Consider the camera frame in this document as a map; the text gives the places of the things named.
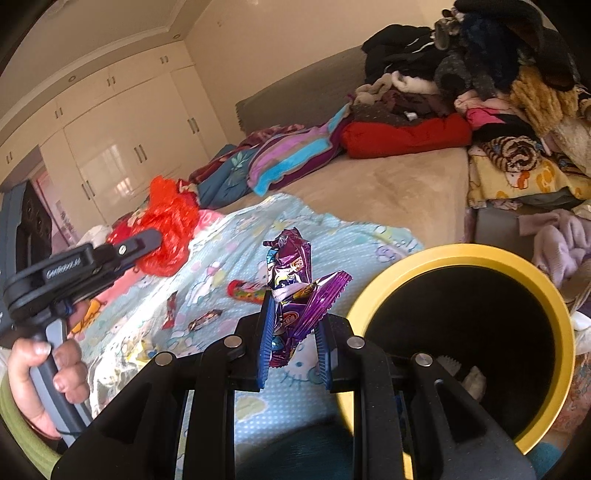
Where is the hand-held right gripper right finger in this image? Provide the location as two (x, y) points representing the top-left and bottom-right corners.
(315, 318), (539, 480)

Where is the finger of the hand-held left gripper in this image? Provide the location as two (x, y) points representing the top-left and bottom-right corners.
(99, 229), (163, 278)

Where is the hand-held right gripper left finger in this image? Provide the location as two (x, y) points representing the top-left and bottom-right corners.
(51, 292), (274, 480)

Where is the red plastic bag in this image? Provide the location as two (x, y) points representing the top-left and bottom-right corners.
(107, 175), (200, 278)

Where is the purple cartoon snack packet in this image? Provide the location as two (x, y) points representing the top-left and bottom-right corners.
(262, 228), (354, 370)

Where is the person's left forearm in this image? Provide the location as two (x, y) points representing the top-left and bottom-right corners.
(0, 369), (63, 478)

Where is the person's left hand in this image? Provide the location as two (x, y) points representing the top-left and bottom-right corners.
(7, 339), (92, 437)

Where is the red-capped candy tube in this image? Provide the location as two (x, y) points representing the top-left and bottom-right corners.
(228, 279), (267, 303)

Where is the small dark wrapper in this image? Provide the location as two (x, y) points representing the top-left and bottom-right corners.
(189, 309), (225, 330)

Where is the light blue cartoon quilt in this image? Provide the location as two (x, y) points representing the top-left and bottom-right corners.
(69, 193), (426, 437)

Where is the white wardrobe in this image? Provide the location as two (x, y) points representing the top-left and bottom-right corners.
(0, 39), (213, 232)

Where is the blue leaf-print cloth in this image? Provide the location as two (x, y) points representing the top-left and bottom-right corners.
(188, 144), (259, 208)

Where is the white crumpled paper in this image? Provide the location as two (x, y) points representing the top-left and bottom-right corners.
(462, 367), (488, 400)

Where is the beige bed mattress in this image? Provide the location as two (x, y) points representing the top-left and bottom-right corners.
(217, 147), (472, 259)

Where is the purple striped cloth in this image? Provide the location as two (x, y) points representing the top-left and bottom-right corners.
(247, 104), (354, 195)

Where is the grey headboard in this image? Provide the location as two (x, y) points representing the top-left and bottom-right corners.
(235, 46), (370, 137)

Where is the red pillow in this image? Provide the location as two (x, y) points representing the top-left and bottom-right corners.
(342, 113), (474, 160)

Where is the yellow cartoon blanket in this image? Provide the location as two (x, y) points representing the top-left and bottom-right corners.
(466, 143), (591, 210)

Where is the lilac cloth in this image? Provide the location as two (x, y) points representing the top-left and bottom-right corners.
(517, 209), (591, 287)

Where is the black jacket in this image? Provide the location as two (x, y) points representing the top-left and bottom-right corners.
(361, 24), (446, 86)

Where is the pile of clothes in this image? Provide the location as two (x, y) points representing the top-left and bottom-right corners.
(346, 0), (591, 153)

